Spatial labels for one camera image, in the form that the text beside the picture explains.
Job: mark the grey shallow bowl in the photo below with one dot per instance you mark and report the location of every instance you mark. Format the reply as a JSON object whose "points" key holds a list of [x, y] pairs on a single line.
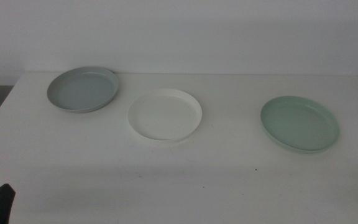
{"points": [[82, 91]]}

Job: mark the white shallow bowl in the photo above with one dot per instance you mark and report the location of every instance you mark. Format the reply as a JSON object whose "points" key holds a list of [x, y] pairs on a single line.
{"points": [[165, 115]]}

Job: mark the green shallow bowl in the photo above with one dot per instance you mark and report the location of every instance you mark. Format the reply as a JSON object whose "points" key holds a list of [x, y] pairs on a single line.
{"points": [[300, 124]]}

